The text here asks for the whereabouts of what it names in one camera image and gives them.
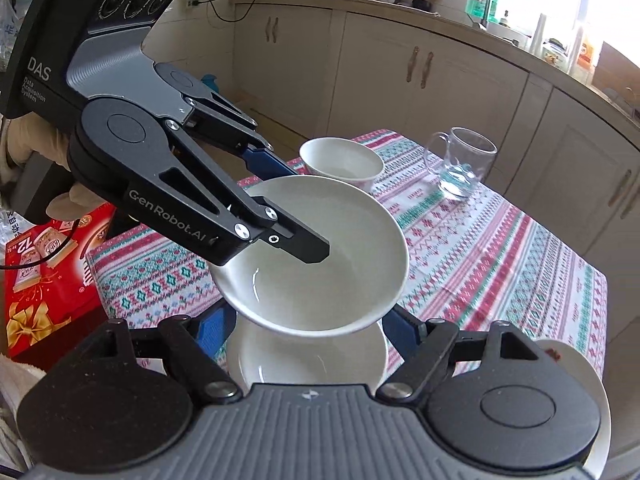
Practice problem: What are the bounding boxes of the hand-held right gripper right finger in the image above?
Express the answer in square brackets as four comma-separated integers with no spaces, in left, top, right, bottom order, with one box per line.
[382,305,543,402]

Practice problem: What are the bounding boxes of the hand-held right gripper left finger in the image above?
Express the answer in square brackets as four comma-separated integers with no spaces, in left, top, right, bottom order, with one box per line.
[92,305,241,403]

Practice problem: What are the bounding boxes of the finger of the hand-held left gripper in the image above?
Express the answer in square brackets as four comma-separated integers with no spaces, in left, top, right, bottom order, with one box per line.
[107,117,332,267]
[182,87,302,186]

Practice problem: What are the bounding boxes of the white pink-flowered bowl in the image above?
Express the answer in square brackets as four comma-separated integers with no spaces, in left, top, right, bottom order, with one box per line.
[299,136,386,195]
[210,176,408,337]
[227,317,391,396]

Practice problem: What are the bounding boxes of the large white floral plate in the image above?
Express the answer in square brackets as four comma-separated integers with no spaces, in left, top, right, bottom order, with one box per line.
[535,339,612,480]

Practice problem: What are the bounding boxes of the person's left hand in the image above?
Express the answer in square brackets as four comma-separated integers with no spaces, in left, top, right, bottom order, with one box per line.
[0,112,108,223]

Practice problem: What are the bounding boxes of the patterned red green tablecloth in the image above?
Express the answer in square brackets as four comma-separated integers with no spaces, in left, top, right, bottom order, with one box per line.
[85,130,608,391]

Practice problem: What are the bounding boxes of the cream kitchen cabinets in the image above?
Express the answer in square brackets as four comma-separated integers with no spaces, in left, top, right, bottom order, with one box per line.
[232,2,640,301]

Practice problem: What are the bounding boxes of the red gift box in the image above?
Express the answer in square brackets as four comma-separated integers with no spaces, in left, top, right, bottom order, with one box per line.
[5,202,121,361]

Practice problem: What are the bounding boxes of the clear glass mug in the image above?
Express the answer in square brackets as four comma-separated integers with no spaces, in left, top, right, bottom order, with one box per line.
[424,126,498,200]

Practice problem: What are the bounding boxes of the white cloth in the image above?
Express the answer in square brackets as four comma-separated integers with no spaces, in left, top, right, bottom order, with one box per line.
[0,352,53,480]

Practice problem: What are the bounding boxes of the green bottle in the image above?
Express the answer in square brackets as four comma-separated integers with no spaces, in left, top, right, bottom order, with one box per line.
[465,0,502,23]

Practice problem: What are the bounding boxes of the orange package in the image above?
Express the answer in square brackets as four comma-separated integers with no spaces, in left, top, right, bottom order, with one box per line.
[574,35,602,77]

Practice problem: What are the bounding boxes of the black cable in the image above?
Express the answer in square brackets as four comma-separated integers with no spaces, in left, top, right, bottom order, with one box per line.
[0,217,83,271]

